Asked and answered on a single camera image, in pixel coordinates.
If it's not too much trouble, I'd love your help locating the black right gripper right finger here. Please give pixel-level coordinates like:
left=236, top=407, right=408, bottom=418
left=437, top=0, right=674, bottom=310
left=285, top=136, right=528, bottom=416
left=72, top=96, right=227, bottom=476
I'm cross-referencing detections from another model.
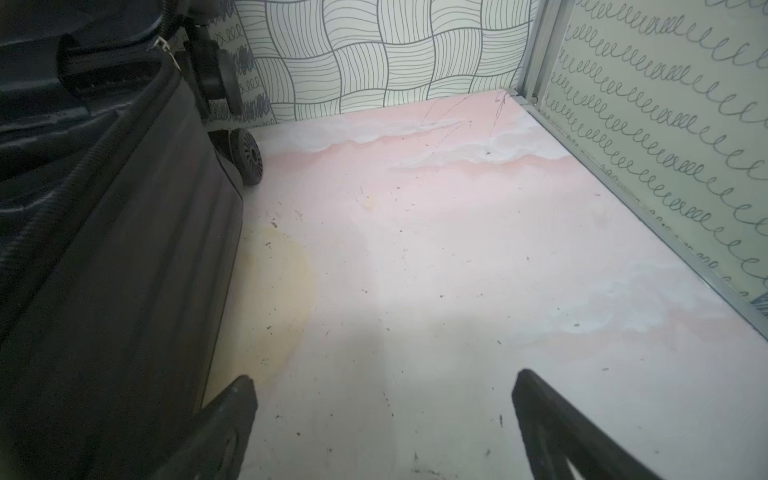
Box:
left=511, top=369, right=658, bottom=479

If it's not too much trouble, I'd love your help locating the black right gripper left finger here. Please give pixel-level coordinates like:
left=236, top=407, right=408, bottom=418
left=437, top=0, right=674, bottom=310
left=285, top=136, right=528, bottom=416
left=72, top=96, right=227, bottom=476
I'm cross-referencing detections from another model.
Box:
left=149, top=375, right=258, bottom=479

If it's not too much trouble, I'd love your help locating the black hard-shell suitcase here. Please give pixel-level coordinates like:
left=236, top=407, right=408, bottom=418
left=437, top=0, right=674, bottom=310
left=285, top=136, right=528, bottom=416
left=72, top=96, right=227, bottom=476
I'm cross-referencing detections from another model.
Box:
left=1, top=1, right=263, bottom=479

